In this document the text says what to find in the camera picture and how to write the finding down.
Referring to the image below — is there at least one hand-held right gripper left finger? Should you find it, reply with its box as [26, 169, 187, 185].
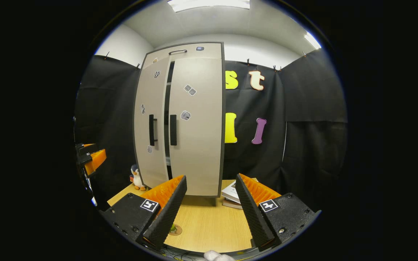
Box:
[100, 175, 188, 250]

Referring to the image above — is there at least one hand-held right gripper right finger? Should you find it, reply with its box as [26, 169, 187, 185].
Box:
[235, 173, 321, 252]

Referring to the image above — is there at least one grey cabinet door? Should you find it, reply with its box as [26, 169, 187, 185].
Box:
[134, 56, 171, 189]
[167, 57, 224, 197]

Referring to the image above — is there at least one grey cabinet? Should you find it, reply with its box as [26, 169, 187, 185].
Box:
[133, 42, 226, 198]

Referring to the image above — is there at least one grey cabinet drawer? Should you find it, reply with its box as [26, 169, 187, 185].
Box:
[142, 43, 223, 67]

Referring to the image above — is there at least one stack of books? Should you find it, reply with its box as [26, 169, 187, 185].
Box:
[221, 178, 258, 210]

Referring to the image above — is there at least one penguin plush toy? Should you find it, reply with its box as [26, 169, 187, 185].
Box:
[130, 164, 147, 191]

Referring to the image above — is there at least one black backdrop cloth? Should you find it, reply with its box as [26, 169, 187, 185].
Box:
[74, 49, 348, 212]

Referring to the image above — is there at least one small ceiling light panel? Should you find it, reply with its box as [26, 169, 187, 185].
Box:
[303, 32, 322, 50]

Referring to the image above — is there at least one large ceiling light panel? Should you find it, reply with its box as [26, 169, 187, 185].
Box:
[167, 0, 250, 13]

